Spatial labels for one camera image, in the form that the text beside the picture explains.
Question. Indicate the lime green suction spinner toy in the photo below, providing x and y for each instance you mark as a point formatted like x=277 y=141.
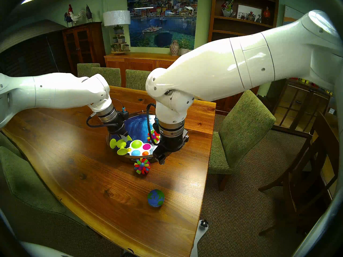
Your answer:
x=120 y=145

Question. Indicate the dark wooden chair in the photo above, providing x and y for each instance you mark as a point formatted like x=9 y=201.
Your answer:
x=308 y=178

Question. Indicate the green chair beside table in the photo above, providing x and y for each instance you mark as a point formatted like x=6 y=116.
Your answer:
x=241 y=125

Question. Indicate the dark hen figurine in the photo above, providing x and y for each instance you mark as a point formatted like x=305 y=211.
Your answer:
x=89 y=14

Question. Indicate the multicolour spiky ball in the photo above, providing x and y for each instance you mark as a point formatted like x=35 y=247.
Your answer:
x=142 y=166
x=155 y=136

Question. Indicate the dark window blinds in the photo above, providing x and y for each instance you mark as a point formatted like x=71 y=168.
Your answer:
x=26 y=61

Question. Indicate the tall dark wooden cabinet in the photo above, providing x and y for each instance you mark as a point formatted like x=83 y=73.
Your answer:
x=80 y=47

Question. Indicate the light wooden sideboard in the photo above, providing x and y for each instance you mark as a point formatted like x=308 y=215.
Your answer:
x=128 y=62

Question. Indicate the blue rooster figurine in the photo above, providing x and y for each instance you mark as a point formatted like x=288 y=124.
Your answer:
x=67 y=19

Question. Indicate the white pop bubble toy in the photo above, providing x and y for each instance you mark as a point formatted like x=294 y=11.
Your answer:
x=136 y=144

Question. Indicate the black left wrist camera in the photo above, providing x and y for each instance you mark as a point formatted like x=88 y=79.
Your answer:
x=124 y=113

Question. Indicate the blue green earth ball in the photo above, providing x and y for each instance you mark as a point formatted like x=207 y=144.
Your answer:
x=156 y=198

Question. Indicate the white spotted rooster figurine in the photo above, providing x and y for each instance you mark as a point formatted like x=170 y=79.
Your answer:
x=75 y=16

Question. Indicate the glass door wooden cabinet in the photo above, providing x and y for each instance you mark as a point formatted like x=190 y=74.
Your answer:
x=300 y=109

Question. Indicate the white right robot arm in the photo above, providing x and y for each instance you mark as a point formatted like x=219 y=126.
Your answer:
x=214 y=66

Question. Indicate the green upholstered chair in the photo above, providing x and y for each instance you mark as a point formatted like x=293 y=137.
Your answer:
x=24 y=184
x=107 y=75
x=8 y=145
x=136 y=78
x=87 y=69

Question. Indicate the black round knob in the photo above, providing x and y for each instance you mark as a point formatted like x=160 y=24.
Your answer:
x=204 y=223

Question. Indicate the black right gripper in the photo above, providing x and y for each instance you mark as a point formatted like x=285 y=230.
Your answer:
x=172 y=142

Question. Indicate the white lamp shade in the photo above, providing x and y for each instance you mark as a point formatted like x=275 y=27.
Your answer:
x=116 y=17

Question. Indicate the tiered plant stand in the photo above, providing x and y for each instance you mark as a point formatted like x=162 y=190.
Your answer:
x=119 y=39

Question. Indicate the patterned ceramic vase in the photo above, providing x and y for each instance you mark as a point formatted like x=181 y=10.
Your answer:
x=174 y=48

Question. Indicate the red round figurine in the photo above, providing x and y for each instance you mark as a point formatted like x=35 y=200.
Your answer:
x=266 y=12

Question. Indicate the framed text sign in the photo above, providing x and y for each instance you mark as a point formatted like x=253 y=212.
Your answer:
x=248 y=12

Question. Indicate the abstract wall picture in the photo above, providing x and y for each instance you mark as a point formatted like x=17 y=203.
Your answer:
x=290 y=15

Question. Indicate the wooden bookshelf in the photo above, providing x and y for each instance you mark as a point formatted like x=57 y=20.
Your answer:
x=238 y=29

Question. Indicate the small potted plant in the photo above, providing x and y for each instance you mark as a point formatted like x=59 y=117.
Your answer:
x=184 y=47

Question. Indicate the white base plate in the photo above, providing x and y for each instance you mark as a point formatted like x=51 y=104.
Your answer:
x=199 y=237

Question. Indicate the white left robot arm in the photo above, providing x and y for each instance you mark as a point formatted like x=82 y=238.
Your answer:
x=53 y=90

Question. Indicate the oval wooden tray blue inlay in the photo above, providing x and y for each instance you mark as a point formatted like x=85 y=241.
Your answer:
x=139 y=126

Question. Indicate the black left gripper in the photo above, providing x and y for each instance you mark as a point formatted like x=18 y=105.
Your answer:
x=116 y=126

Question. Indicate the harbour town painting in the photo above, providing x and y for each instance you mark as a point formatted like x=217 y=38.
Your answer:
x=160 y=18

